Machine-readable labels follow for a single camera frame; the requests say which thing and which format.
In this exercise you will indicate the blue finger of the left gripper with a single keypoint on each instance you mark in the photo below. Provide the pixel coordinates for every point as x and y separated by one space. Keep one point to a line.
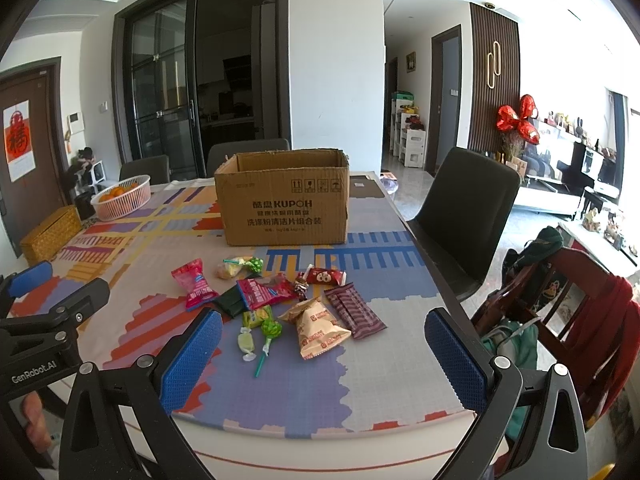
75 309
20 284

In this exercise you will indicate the green round lollipop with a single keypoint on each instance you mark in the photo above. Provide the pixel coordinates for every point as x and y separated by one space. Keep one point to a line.
271 330

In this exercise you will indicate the magenta snack packet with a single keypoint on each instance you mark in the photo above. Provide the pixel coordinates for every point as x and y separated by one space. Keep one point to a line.
257 293

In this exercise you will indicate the green polka-dot lollipop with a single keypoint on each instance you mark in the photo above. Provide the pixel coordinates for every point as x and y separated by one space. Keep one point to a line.
256 265

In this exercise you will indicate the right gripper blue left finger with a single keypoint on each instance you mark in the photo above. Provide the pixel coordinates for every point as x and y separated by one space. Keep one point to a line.
182 361

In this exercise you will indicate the pink basket of oranges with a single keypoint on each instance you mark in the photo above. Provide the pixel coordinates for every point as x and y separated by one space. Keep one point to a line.
123 198

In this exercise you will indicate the black glass sliding door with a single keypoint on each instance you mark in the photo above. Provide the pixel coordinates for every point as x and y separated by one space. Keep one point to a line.
157 86

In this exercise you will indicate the operator hand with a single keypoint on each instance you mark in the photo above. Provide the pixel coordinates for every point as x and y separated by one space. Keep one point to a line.
36 426

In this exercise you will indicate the colourful patterned table mat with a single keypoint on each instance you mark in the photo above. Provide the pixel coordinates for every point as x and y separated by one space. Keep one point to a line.
386 381

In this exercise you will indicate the orange biscuit packet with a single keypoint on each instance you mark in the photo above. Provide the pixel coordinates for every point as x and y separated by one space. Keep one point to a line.
317 329

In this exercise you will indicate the red foil candy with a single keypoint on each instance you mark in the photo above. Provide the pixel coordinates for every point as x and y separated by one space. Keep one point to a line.
300 287

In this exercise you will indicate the white storage shelf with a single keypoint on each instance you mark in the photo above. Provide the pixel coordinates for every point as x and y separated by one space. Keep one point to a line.
408 139

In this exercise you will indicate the maroon striped wafer packet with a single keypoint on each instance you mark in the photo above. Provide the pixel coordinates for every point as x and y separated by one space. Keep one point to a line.
359 318

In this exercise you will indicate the pale yellow snack packet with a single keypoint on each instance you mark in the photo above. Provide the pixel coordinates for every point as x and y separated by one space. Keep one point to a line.
232 268

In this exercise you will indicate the black chair right side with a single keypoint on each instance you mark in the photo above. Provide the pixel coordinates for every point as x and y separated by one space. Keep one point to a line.
463 216

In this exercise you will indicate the pink snack packet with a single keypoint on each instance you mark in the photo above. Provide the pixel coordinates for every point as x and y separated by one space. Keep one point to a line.
191 278

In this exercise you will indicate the black chair far left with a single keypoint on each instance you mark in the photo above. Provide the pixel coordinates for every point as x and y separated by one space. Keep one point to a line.
156 167

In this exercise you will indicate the dark green snack packet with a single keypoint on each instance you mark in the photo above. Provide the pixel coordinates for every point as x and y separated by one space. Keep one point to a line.
231 302

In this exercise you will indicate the black chair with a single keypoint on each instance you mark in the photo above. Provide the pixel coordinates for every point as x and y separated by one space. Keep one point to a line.
221 152
463 216
156 167

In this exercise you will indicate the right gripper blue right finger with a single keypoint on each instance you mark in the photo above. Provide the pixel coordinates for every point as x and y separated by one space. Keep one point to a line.
464 361

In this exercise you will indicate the red paper door decoration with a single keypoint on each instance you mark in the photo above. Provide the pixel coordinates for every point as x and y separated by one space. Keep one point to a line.
17 140

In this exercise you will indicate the red heart balloons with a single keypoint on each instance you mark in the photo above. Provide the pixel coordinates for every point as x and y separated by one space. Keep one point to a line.
509 119

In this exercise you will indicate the brown cardboard box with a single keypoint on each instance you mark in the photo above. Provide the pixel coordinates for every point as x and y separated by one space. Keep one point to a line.
283 198

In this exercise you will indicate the black chair far middle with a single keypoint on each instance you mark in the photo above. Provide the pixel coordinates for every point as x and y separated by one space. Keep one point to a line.
221 152

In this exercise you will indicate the yellow woven tissue box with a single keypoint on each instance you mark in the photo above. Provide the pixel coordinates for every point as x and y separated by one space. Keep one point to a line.
44 242

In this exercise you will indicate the wooden chair with clothes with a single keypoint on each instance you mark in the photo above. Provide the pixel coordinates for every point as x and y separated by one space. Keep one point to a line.
560 299

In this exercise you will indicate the pale green twisted candy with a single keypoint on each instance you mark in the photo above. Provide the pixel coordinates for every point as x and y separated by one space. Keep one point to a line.
246 344

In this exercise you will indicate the small red snack packet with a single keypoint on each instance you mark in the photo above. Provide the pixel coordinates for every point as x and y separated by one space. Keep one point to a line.
322 276

